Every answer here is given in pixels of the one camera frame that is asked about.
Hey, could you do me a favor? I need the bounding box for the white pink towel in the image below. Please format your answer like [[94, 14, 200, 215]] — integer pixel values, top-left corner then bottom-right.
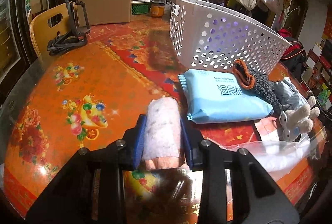
[[142, 96, 184, 171]]

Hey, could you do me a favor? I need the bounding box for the light blue wet wipes pack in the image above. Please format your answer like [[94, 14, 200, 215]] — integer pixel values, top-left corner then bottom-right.
[[178, 69, 273, 124]]

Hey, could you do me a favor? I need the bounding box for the purple tissue pack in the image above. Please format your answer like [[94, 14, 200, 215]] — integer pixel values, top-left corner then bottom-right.
[[201, 18, 249, 54]]

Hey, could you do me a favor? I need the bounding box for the clear plastic bag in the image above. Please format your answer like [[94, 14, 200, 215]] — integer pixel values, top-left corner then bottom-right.
[[220, 119, 312, 175]]

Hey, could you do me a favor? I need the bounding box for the grey orange knitted sock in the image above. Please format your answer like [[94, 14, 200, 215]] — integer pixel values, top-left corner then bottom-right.
[[232, 59, 282, 116]]

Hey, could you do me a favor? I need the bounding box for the red black striped jacket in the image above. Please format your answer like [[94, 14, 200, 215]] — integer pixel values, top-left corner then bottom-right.
[[278, 28, 307, 80]]

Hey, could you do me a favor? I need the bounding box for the white perforated plastic basket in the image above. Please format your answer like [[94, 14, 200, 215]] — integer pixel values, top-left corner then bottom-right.
[[169, 0, 290, 75]]

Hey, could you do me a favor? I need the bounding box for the yellow wooden chair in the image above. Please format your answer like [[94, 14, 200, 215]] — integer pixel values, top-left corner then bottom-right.
[[30, 3, 71, 57]]

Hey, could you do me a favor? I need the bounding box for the green plastic crate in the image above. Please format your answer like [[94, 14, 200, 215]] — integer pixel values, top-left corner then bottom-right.
[[132, 3, 151, 15]]

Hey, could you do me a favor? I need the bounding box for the amber glass jar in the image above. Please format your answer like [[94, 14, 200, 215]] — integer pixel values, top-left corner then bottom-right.
[[150, 0, 165, 18]]

